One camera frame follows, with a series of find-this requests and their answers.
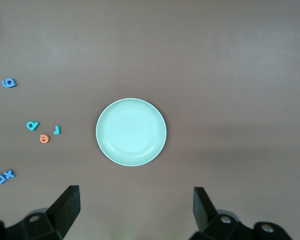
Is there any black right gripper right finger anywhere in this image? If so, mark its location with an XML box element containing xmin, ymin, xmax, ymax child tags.
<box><xmin>191</xmin><ymin>187</ymin><xmax>295</xmax><ymax>240</ymax></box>

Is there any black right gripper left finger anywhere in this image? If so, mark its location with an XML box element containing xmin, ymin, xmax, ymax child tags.
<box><xmin>0</xmin><ymin>185</ymin><xmax>80</xmax><ymax>240</ymax></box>

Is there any teal foam letter d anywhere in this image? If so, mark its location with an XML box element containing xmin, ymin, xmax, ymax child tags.
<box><xmin>26</xmin><ymin>120</ymin><xmax>40</xmax><ymax>131</ymax></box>

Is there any mint green plate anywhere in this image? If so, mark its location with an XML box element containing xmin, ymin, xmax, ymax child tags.
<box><xmin>95</xmin><ymin>98</ymin><xmax>168</xmax><ymax>168</ymax></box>

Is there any blue foam number 6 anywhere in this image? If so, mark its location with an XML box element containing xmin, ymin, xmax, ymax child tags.
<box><xmin>1</xmin><ymin>77</ymin><xmax>18</xmax><ymax>89</ymax></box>

